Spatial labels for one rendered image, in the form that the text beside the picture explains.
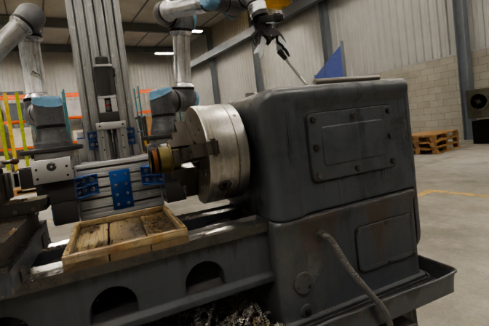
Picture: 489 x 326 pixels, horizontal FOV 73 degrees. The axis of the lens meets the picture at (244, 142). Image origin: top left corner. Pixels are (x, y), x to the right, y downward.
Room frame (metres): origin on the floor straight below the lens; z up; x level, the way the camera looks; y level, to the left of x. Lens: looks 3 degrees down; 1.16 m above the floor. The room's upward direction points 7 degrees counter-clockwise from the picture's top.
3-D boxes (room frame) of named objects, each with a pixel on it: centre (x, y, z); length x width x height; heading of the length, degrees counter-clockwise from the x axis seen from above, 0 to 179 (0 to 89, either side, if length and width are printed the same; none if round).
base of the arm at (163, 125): (1.67, 0.39, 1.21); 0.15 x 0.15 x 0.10
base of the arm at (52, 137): (1.47, 0.84, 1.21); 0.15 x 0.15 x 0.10
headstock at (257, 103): (1.26, -0.25, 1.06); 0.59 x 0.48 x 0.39; 112
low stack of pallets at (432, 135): (7.93, -4.42, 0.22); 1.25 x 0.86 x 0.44; 125
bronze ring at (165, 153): (1.03, 0.25, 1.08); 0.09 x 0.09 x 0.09; 22
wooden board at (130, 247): (0.98, 0.38, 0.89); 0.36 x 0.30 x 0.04; 22
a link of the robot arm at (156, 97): (1.67, 0.38, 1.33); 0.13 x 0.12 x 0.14; 138
